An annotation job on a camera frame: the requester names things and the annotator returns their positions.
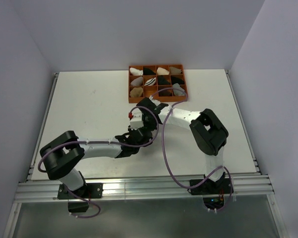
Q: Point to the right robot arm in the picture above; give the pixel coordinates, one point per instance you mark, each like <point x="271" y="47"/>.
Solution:
<point x="207" y="129"/>

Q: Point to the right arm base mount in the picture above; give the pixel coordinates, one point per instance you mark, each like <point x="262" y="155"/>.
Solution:
<point x="219" y="191"/>

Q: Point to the grey sock black stripes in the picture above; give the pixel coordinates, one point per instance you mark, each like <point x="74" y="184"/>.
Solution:
<point x="178" y="90"/>

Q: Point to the grey rolled sock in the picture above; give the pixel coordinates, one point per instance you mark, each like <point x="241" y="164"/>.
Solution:
<point x="137" y="81"/>

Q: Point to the black rolled sock right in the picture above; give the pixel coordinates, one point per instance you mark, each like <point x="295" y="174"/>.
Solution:
<point x="177" y="80"/>

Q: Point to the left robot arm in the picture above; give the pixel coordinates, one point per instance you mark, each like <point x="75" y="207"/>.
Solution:
<point x="60" y="156"/>

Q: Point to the dark green rolled sock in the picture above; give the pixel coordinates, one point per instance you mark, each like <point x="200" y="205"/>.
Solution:
<point x="161" y="80"/>

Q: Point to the aluminium frame rail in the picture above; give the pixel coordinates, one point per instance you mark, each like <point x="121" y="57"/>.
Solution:
<point x="142" y="188"/>

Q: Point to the taupe rolled sock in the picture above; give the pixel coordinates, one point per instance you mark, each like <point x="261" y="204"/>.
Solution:
<point x="174" y="70"/>

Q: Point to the orange compartment tray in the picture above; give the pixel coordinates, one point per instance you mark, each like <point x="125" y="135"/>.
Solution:
<point x="152" y="91"/>

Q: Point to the black rolled sock top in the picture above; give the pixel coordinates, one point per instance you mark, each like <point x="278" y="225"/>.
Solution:
<point x="148" y="71"/>

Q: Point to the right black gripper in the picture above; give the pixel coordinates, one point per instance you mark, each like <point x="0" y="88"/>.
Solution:
<point x="152" y="128"/>

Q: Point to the dark brown sock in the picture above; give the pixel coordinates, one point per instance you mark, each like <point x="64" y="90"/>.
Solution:
<point x="165" y="92"/>

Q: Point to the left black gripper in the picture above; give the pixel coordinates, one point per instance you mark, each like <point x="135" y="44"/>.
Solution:
<point x="131" y="132"/>

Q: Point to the white black striped rolled sock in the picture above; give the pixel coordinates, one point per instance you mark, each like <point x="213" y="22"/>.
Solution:
<point x="150" y="82"/>

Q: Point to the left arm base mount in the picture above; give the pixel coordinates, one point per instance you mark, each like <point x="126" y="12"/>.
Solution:
<point x="80" y="200"/>

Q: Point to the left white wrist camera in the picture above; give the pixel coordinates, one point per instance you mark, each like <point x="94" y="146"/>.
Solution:
<point x="136" y="121"/>

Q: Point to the beige rolled sock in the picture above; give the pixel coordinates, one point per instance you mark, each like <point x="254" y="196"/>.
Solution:
<point x="136" y="92"/>

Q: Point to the cream rolled sock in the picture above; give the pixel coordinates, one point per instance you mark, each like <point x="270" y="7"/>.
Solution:
<point x="162" y="71"/>

